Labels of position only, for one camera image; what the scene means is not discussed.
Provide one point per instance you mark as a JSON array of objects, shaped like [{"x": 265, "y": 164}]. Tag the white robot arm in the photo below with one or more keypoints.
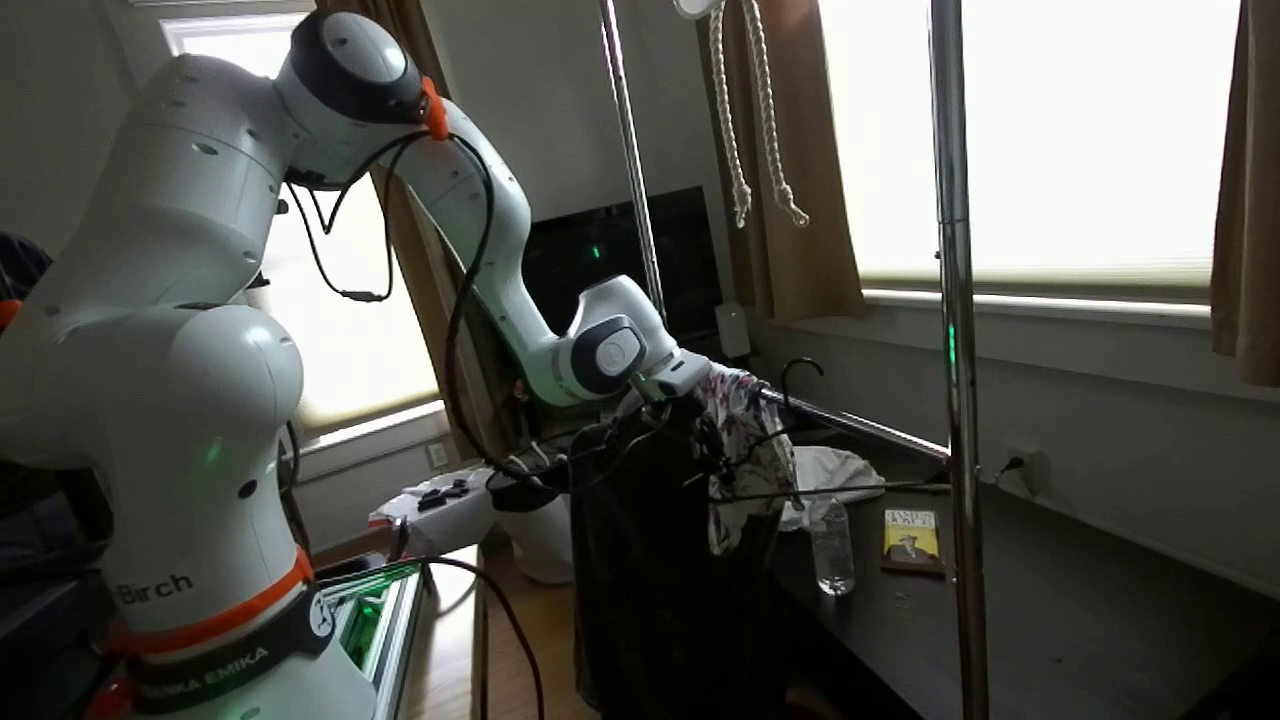
[{"x": 139, "y": 360}]

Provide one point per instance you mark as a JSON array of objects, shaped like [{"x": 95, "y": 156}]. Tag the floral patterned cloth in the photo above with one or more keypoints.
[{"x": 758, "y": 468}]

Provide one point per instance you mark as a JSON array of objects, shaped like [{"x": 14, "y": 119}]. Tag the brown right curtain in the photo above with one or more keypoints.
[{"x": 1247, "y": 258}]

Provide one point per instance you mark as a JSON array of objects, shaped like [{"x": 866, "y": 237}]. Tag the black coat hanger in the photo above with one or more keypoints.
[{"x": 786, "y": 400}]

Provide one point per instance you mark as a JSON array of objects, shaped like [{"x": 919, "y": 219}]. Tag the white game controller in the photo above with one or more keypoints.
[{"x": 444, "y": 511}]

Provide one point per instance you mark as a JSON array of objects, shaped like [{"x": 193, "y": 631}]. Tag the clear plastic bottle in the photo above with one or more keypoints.
[{"x": 835, "y": 563}]

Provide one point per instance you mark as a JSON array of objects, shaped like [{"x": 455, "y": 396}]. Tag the chrome clothes rack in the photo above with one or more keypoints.
[{"x": 951, "y": 153}]

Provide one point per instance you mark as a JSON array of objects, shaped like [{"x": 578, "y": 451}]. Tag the brown curtain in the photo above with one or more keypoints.
[
  {"x": 1247, "y": 258},
  {"x": 779, "y": 136}
]

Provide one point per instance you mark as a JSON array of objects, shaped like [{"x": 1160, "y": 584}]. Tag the dark hanging garment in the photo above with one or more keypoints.
[{"x": 667, "y": 626}]

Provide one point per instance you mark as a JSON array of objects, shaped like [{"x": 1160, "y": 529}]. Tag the small yellow picture book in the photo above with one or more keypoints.
[{"x": 911, "y": 541}]

